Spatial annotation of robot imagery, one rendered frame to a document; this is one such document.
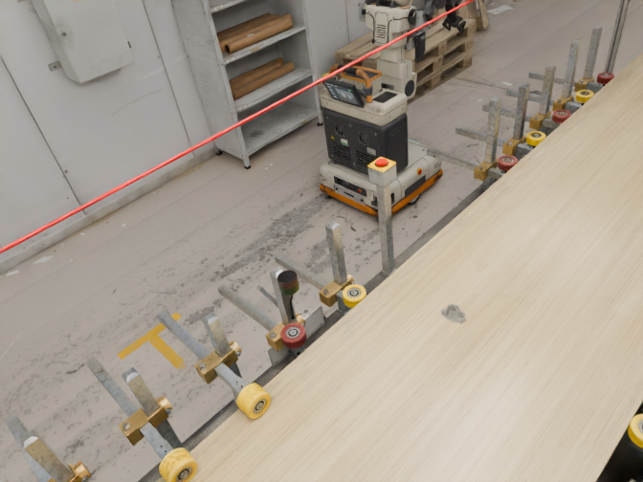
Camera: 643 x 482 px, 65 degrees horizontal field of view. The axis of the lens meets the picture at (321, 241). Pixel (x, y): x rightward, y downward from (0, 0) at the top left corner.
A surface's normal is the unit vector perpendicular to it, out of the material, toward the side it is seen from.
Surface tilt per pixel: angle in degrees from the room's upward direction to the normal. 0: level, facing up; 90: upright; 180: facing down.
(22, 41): 90
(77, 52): 90
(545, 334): 0
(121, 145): 90
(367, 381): 0
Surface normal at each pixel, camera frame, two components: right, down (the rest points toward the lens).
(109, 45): 0.70, 0.38
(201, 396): -0.13, -0.76
